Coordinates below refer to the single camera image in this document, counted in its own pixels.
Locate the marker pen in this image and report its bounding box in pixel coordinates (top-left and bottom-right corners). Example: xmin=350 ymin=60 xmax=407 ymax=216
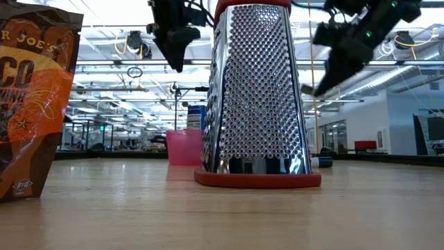
xmin=310 ymin=156 xmax=334 ymax=169

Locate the red background box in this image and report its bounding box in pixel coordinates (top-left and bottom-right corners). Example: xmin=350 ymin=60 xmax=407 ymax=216
xmin=354 ymin=140 xmax=378 ymax=151

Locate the pink plastic bin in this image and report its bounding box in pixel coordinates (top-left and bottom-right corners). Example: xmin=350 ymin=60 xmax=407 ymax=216
xmin=165 ymin=129 xmax=206 ymax=167

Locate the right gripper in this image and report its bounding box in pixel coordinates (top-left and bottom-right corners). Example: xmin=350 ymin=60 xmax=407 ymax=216
xmin=311 ymin=0 xmax=422 ymax=98

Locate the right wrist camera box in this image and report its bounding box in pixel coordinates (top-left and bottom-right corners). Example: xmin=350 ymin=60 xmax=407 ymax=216
xmin=324 ymin=0 xmax=369 ymax=17

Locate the orange brown taco seasoning packet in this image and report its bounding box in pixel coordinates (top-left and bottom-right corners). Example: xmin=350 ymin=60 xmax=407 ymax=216
xmin=0 ymin=0 xmax=85 ymax=204

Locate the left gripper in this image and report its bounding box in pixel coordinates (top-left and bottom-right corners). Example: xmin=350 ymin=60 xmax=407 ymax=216
xmin=147 ymin=0 xmax=209 ymax=74

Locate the black stand with boom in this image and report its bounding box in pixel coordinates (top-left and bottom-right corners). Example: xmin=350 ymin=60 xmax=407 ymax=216
xmin=169 ymin=82 xmax=210 ymax=132

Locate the dark monitor screen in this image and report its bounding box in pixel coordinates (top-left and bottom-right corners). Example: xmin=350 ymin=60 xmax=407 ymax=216
xmin=412 ymin=109 xmax=444 ymax=156

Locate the black ceiling-mounted device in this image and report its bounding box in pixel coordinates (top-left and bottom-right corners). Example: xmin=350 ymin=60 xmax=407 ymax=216
xmin=395 ymin=30 xmax=416 ymax=50
xmin=126 ymin=30 xmax=153 ymax=60

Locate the steel box grater red trim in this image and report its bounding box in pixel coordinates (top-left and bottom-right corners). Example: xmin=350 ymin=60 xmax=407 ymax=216
xmin=193 ymin=0 xmax=323 ymax=190

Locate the black aluminium table frame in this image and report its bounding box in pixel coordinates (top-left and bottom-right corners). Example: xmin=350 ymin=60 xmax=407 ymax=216
xmin=53 ymin=149 xmax=444 ymax=168

